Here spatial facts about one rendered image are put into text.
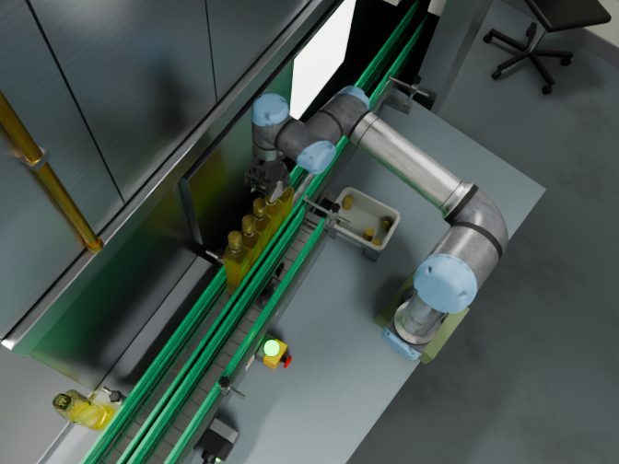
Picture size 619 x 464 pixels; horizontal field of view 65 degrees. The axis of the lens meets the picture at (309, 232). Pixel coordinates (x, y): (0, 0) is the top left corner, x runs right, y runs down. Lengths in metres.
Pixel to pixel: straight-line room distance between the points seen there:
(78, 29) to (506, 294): 2.36
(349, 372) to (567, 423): 1.37
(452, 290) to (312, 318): 0.74
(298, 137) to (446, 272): 0.39
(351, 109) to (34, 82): 0.60
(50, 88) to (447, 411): 2.09
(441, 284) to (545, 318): 1.86
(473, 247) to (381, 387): 0.73
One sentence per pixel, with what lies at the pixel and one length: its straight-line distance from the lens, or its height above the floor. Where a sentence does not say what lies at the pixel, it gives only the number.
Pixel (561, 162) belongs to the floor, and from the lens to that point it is 3.35.
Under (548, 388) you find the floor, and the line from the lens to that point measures 2.66.
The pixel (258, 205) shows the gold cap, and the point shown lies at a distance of 1.28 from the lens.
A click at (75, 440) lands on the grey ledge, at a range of 1.46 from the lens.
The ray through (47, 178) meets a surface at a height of 1.64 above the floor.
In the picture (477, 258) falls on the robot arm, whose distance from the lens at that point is 0.96.
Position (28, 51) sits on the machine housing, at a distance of 0.72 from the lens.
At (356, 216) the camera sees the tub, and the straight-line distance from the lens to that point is 1.74.
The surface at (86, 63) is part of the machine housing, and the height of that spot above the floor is 1.74.
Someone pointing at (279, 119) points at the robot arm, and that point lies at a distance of 1.01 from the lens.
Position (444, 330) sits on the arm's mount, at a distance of 1.59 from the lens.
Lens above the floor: 2.26
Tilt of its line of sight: 62 degrees down
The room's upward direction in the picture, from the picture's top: 11 degrees clockwise
